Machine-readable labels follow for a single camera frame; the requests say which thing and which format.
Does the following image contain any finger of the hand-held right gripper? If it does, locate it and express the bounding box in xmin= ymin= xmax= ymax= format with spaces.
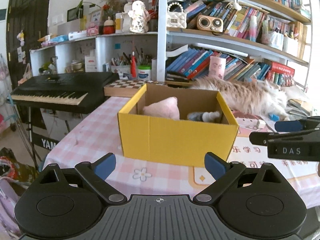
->
xmin=249 ymin=128 xmax=320 ymax=145
xmin=274 ymin=116 xmax=320 ymax=132

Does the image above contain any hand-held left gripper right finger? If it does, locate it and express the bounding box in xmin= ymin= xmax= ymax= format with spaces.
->
xmin=193 ymin=152 xmax=288 ymax=205

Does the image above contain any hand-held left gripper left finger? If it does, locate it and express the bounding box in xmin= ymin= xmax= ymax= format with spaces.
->
xmin=34 ymin=152 xmax=127 ymax=205

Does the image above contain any yellow cardboard box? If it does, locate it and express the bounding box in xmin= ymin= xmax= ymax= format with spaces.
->
xmin=117 ymin=83 xmax=240 ymax=168

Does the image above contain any white charger block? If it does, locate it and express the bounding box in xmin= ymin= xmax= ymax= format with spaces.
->
xmin=202 ymin=111 xmax=220 ymax=122

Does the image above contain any pink plush pig toy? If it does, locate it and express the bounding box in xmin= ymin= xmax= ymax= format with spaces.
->
xmin=142 ymin=97 xmax=180 ymax=120

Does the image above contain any stack of notebooks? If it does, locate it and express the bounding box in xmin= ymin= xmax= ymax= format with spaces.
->
xmin=286 ymin=97 xmax=313 ymax=117

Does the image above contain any pink checkered tablecloth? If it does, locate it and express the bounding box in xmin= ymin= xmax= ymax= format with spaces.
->
xmin=42 ymin=96 xmax=320 ymax=209

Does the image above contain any row of small colourful books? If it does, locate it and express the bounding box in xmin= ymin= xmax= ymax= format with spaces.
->
xmin=265 ymin=70 xmax=295 ymax=87

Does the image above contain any fluffy cream cat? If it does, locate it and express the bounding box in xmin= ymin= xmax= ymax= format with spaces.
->
xmin=190 ymin=76 xmax=292 ymax=120

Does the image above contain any red thick book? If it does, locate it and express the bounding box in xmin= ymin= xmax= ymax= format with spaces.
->
xmin=271 ymin=62 xmax=295 ymax=77

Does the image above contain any black keyboard stand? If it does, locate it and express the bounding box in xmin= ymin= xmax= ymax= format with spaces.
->
xmin=24 ymin=106 xmax=75 ymax=170

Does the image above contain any white storage bin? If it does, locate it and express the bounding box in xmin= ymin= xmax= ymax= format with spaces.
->
xmin=282 ymin=36 xmax=299 ymax=57

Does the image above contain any chessboard box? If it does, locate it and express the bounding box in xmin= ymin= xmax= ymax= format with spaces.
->
xmin=104 ymin=79 xmax=150 ymax=98

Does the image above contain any white stationery organiser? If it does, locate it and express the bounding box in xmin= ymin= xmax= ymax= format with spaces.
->
xmin=261 ymin=20 xmax=284 ymax=51

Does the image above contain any pink printed cup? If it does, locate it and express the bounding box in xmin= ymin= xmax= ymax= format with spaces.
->
xmin=209 ymin=56 xmax=227 ymax=79

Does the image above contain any black keyboard piano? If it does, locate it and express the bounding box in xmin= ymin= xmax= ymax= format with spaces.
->
xmin=10 ymin=72 xmax=120 ymax=115

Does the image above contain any white pen cup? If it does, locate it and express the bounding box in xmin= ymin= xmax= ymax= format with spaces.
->
xmin=111 ymin=52 xmax=132 ymax=78

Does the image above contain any white jar with green lid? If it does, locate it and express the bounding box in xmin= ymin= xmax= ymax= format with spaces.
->
xmin=137 ymin=65 xmax=152 ymax=81

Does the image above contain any pastel rainbow bottle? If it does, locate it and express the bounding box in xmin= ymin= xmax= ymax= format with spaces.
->
xmin=248 ymin=15 xmax=258 ymax=42

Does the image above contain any red tassel ornament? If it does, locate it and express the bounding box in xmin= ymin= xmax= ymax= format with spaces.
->
xmin=130 ymin=51 xmax=137 ymax=78

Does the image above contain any row of leaning blue books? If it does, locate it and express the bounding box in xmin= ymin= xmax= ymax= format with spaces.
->
xmin=165 ymin=47 xmax=272 ymax=83

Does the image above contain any white low shelf unit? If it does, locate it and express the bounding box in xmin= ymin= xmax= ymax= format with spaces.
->
xmin=29 ymin=31 xmax=158 ymax=77

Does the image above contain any row of colourful upright books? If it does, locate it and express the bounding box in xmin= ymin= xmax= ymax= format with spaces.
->
xmin=185 ymin=0 xmax=267 ymax=39

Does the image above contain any wooden retro radio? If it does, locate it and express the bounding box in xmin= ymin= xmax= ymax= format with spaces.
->
xmin=197 ymin=14 xmax=224 ymax=32

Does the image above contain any white bookshelf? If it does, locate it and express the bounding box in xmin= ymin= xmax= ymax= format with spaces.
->
xmin=156 ymin=0 xmax=313 ymax=90

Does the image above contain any red and white doll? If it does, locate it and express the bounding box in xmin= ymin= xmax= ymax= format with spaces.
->
xmin=102 ymin=16 xmax=115 ymax=35

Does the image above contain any yellow and white carton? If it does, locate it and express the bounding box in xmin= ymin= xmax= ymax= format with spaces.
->
xmin=115 ymin=12 xmax=123 ymax=34

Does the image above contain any white angel doll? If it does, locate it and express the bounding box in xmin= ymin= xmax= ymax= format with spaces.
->
xmin=122 ymin=0 xmax=150 ymax=33

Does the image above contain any white quilted handbag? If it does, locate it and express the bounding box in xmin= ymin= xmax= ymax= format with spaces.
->
xmin=167 ymin=2 xmax=187 ymax=29

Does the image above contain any dark wooden door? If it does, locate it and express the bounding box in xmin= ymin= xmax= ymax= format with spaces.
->
xmin=6 ymin=0 xmax=52 ymax=85

